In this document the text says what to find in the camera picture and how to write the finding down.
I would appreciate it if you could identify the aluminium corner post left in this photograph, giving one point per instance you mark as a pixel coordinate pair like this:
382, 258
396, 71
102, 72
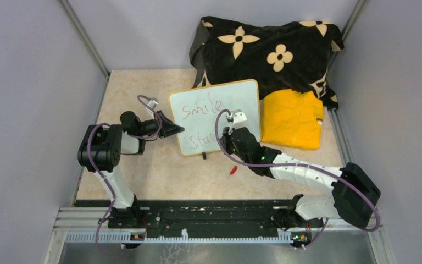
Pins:
83, 35

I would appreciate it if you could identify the aluminium corner post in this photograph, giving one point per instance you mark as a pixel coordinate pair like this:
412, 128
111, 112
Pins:
353, 18
83, 35

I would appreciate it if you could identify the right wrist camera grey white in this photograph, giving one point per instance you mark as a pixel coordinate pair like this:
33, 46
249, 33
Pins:
237, 119

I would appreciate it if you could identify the aluminium frame rail front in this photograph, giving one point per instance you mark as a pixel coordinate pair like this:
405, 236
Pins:
82, 223

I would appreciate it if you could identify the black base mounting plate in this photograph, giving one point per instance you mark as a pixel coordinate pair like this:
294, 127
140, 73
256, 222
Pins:
211, 219

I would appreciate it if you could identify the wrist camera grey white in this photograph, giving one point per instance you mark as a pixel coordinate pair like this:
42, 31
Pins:
152, 103
237, 119

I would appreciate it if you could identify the red marker cap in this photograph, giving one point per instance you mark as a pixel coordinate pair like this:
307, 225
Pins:
234, 169

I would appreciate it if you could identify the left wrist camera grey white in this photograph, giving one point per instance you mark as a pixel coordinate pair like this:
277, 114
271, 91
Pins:
152, 103

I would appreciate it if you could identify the whiteboard with yellow rim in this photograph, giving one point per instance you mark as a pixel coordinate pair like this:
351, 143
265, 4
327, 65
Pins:
196, 111

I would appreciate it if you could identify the aluminium corner post right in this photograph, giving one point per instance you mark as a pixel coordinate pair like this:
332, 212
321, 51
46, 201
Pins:
353, 18

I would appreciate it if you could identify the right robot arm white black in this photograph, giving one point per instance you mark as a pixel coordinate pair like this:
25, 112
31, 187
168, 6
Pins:
347, 192

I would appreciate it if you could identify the black blanket with beige flowers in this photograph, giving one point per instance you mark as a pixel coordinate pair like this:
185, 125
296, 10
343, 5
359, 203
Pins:
293, 56

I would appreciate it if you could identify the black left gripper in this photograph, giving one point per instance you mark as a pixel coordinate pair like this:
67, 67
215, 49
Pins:
168, 127

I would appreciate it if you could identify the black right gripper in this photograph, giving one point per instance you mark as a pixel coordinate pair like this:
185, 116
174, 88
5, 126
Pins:
225, 140

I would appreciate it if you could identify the aluminium side rail right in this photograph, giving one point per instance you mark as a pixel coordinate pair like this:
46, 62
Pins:
341, 137

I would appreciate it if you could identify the folded yellow garment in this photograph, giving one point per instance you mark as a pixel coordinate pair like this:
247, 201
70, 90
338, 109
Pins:
292, 119

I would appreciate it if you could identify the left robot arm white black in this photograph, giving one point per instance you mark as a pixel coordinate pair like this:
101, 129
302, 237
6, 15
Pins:
101, 150

